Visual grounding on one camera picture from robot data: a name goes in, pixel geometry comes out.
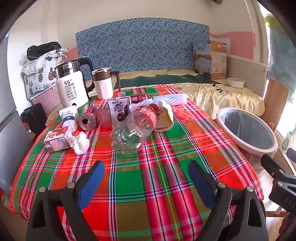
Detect white electric kettle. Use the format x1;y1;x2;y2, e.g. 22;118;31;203
54;57;95;109

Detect white cup with brown lid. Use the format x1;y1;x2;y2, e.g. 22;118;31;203
91;67;122;100

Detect light blue hanging cloth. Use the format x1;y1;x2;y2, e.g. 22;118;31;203
268;22;296;88

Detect green mat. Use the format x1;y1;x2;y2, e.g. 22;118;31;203
119;74;222;90

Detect white trash bin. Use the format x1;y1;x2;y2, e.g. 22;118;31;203
216;107;278;163

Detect small red can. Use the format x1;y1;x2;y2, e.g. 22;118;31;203
131;94;147;104

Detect pineapple print cloth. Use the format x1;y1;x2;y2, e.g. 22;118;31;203
21;47;69;100

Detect wooden board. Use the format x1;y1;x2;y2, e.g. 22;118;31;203
264;79;290;118

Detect blue floral headboard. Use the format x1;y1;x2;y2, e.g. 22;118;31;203
75;17;210;73

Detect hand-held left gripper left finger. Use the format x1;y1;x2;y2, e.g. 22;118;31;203
26;161;105;241

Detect white squeeze tube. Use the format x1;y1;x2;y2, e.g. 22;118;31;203
58;103;78;133

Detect bed with yellow bedsheet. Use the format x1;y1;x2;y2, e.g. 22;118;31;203
89;68;265;121

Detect pink cabinet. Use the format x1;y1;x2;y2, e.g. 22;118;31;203
30;87;61;115

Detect purple juice carton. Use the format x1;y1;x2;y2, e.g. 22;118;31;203
107;97;132;129

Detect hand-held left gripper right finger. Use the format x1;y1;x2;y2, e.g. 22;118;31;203
188;160;270;241

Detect red drink can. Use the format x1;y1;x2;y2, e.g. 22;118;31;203
79;103;99;131

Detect white basin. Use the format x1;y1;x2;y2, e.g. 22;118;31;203
226;78;245;88

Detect beige paper bag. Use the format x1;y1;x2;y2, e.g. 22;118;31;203
154;100;174;132

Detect blue grey bedding box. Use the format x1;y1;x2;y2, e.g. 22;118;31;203
193;40;212;79

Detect white tissue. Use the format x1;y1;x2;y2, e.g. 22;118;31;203
70;132;90;155

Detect red green plaid tablecloth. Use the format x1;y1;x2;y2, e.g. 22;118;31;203
9;84;264;241

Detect small white foam net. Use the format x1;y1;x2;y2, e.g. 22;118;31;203
132;97;154;113

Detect wooden stool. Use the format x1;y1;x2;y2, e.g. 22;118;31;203
266;204;287;217

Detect large white foam net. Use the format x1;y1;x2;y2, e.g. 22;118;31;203
153;93;189;107

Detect clear bottle with red label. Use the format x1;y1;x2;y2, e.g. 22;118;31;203
110;103;165;155

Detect grey panel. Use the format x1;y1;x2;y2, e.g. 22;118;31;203
228;54;270;98

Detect clear plastic cup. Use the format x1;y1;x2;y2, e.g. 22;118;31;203
98;106;114;128

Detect white green detergent bottle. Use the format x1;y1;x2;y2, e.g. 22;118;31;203
281;131;296;154

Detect black suitcase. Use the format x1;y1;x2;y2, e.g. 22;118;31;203
20;103;48;141

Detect person's right forearm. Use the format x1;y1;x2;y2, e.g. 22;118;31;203
279;212;296;241

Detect strawberry milk carton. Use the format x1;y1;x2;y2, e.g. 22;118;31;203
44;126;73;153

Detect black clothes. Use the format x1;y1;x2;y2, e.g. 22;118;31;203
26;42;62;60

